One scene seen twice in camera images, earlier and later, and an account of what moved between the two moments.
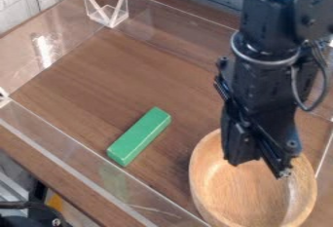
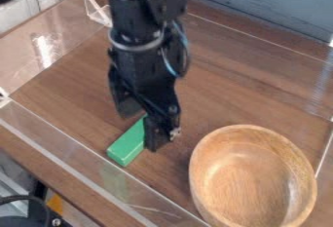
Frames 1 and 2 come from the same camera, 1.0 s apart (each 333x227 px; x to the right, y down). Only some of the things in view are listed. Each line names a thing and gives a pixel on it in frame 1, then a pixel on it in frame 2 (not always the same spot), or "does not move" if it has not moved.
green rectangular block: x=138 y=136 does not move
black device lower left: x=39 y=217 does not move
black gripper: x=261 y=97 -> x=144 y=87
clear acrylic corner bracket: x=109 y=15 does not move
